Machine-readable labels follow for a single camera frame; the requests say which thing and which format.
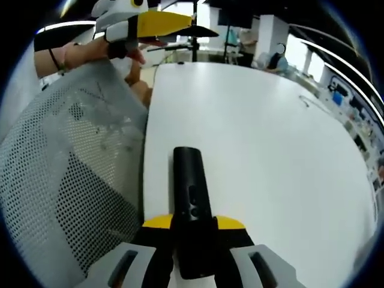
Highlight person's bare leg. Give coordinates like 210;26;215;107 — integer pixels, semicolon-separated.
124;63;151;106

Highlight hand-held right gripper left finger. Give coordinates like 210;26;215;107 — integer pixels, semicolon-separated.
107;213;176;288

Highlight black remote control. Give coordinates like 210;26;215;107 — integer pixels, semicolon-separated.
172;146;220;280

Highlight grey mesh office chair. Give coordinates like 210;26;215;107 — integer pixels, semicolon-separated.
0;64;149;288

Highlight grey cable on table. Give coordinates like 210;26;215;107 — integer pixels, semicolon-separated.
299;94;331;112

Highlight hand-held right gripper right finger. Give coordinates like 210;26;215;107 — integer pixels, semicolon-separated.
211;215;304;288

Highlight black tripod stand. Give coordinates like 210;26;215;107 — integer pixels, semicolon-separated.
146;0;202;64

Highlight person's left hand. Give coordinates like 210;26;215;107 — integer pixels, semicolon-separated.
64;38;147;72

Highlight black wall monitor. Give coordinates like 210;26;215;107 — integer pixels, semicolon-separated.
217;8;252;27

